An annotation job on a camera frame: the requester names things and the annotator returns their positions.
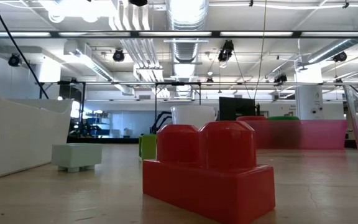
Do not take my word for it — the white plastic bin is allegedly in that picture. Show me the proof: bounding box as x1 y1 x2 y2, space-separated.
0 58 74 184

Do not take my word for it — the black overhead light bar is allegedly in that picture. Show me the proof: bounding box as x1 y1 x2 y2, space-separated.
0 29 358 39

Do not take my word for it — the white plastic cup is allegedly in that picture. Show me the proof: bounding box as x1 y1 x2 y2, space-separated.
170 105 218 129

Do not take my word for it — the black monitor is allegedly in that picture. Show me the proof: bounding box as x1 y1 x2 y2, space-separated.
218 96 257 122

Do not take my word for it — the green small brick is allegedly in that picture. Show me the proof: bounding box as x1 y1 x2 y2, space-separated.
138 134 157 161

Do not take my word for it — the pale teal small brick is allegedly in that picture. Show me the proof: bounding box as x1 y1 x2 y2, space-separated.
51 142 103 174

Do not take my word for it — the white column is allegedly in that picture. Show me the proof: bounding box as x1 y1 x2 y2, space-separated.
295 63 324 121

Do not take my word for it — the red two-stud brick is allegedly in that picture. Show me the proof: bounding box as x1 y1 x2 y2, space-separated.
142 120 277 224

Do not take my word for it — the pink plastic bin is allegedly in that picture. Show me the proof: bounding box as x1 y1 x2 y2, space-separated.
242 119 349 151

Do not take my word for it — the silver round ceiling duct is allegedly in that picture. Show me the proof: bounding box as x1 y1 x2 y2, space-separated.
165 0 210 98

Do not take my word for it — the white rectangular air duct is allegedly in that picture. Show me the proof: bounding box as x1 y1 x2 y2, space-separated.
63 40 135 96

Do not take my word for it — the black hanging camera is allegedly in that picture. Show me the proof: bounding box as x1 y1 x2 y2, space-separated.
218 39 235 68

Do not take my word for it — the black background frame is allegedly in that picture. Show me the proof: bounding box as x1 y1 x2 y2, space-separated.
35 80 202 138

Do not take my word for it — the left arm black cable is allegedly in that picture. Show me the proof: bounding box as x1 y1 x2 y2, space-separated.
0 0 50 100

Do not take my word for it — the silver slanted ceiling duct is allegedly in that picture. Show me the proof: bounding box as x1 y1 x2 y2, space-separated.
306 18 358 65

